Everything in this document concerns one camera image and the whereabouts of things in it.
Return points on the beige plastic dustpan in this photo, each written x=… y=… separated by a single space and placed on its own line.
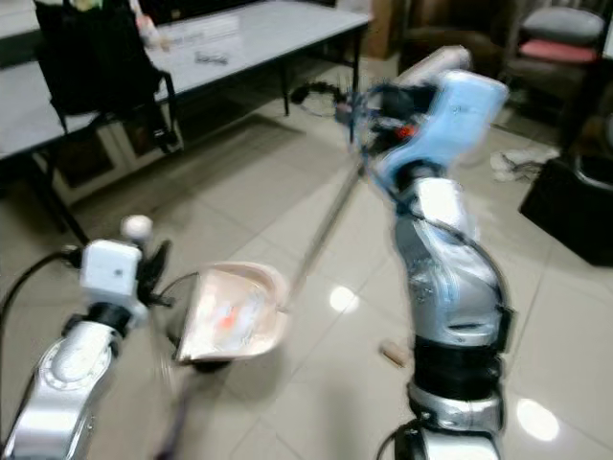
x=235 y=311

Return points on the grey broom stick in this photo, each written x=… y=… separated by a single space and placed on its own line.
x=326 y=230

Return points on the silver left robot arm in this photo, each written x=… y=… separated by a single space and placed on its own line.
x=62 y=379

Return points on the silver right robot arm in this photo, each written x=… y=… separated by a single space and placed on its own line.
x=455 y=287

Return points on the white round knob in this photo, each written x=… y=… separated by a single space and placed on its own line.
x=137 y=227

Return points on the dark brown armchair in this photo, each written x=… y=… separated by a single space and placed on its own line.
x=450 y=38

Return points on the white crumpled cloth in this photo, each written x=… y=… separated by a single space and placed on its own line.
x=522 y=165

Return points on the grey folding table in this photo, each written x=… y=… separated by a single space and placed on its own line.
x=249 y=57

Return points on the chair with red cushion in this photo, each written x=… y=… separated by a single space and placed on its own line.
x=560 y=38

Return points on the black box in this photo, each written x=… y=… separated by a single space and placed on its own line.
x=570 y=206

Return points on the white paper sheet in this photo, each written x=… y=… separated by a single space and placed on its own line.
x=201 y=36

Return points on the black fabric bag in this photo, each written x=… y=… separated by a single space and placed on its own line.
x=91 y=62

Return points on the small brown cork piece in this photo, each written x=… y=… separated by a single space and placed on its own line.
x=394 y=353

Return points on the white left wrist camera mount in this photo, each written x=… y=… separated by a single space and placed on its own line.
x=110 y=271

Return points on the light blue right wrist camera mount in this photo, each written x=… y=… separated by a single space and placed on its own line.
x=460 y=110

